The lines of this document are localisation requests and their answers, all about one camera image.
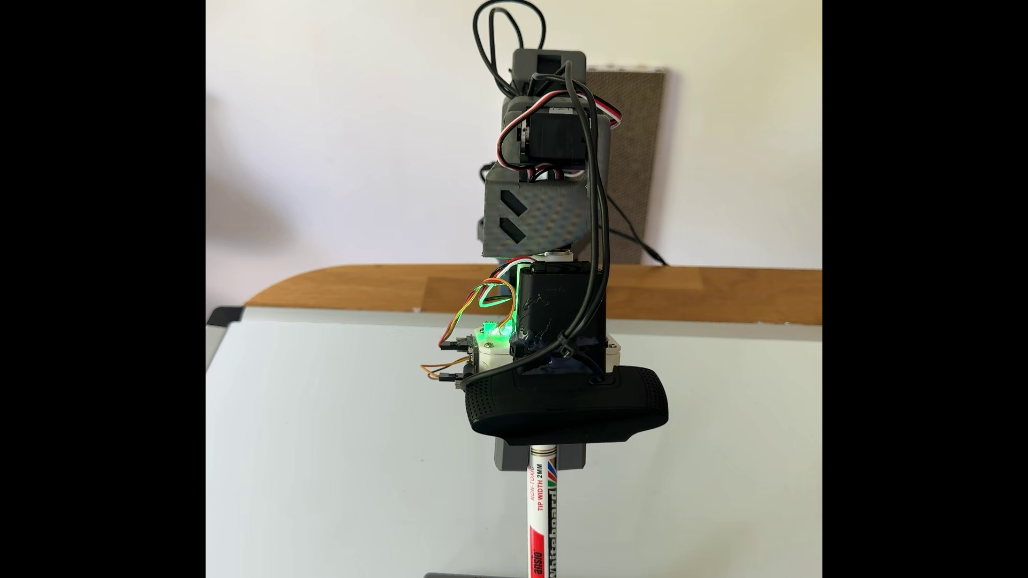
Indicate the brown corrugated cardboard panel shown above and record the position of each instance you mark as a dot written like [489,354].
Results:
[638,144]

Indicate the whiteboard with grey frame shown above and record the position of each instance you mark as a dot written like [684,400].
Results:
[321,449]

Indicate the white whiteboard marker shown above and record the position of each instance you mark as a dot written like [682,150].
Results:
[542,522]

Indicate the dark grey marker holder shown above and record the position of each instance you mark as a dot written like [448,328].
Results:
[466,575]

